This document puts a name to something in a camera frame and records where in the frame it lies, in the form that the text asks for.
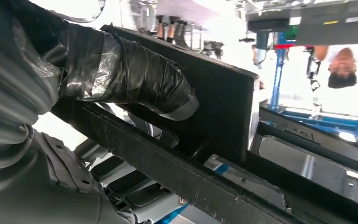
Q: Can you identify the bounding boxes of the person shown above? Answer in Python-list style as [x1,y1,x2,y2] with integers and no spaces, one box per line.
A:
[155,14,180,44]
[314,18,358,90]

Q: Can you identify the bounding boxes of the grey cabinet with labels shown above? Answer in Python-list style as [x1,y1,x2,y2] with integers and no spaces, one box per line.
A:
[246,0,358,46]

